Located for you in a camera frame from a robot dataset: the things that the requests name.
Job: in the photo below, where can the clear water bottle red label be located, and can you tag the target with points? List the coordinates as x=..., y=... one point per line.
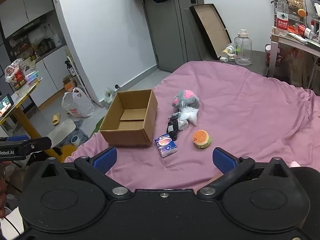
x=282, y=17

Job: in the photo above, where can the pink bed sheet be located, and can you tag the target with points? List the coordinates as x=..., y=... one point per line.
x=250, y=110

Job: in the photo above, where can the blue tissue pack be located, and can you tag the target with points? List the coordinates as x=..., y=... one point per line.
x=165, y=145

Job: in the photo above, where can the white charger block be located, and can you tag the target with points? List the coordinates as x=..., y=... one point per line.
x=226, y=58

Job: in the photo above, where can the small white bottle yellow cap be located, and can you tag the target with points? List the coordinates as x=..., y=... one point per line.
x=228, y=48

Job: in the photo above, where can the white plastic shopping bag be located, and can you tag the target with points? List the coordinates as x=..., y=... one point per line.
x=77, y=105

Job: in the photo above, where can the large clear water jug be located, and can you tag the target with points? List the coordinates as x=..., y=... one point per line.
x=242, y=50

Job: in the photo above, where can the tape roll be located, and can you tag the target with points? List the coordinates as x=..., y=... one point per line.
x=75, y=139

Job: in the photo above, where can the hamburger squeeze toy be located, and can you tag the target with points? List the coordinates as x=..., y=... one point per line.
x=201, y=139

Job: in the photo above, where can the small clear plastic bag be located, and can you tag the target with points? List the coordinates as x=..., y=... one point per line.
x=110, y=96

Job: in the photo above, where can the phone with lit screen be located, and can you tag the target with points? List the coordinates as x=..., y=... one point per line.
x=6, y=105

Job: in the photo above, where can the white paper ball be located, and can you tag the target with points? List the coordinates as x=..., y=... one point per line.
x=188, y=116

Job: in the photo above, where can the brown cardboard box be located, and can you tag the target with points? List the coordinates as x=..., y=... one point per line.
x=132, y=135

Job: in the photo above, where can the orange round toy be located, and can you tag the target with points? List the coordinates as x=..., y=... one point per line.
x=301, y=12

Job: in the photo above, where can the white desk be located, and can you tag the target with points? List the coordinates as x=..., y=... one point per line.
x=275, y=47

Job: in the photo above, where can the white flat board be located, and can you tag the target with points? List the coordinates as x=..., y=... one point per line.
x=61, y=131

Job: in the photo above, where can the black framed brown board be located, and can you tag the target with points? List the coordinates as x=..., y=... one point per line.
x=212, y=27

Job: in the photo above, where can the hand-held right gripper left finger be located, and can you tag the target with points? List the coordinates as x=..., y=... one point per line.
x=105, y=159

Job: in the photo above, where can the yellow round table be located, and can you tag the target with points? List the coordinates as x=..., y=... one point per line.
x=25, y=117

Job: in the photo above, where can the cluttered kitchen shelf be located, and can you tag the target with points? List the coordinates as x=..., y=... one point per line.
x=40, y=46

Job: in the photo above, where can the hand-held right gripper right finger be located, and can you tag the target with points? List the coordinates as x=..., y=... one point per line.
x=223, y=161

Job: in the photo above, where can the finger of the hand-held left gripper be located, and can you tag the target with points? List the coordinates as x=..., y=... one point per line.
x=40, y=143
x=17, y=138

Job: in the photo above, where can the floral cloth under desk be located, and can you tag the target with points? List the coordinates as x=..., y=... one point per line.
x=300, y=67

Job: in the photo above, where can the grey and pink plush toy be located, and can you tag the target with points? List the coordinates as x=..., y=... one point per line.
x=186, y=97

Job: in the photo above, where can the wicker basket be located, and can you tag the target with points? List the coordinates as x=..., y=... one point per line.
x=295, y=0

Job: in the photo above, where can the red labelled lying bottle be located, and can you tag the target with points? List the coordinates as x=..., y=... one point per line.
x=303, y=30

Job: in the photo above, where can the small orange cardboard box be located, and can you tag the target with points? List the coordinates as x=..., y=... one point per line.
x=68, y=83

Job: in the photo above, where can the white narrow rack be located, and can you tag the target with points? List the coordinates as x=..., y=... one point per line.
x=75, y=70

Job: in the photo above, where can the grey door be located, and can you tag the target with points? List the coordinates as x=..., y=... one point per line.
x=167, y=35

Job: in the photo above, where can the green floor mat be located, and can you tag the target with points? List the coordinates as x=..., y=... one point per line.
x=98, y=127

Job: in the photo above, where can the stack of pastel books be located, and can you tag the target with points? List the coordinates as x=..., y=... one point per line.
x=32, y=78

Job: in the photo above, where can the red snack bag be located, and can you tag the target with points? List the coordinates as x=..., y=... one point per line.
x=16, y=76

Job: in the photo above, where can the grey blue rug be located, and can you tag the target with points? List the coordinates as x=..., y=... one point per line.
x=80, y=130

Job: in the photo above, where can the yellow slipper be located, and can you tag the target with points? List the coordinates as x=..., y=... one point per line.
x=56, y=119

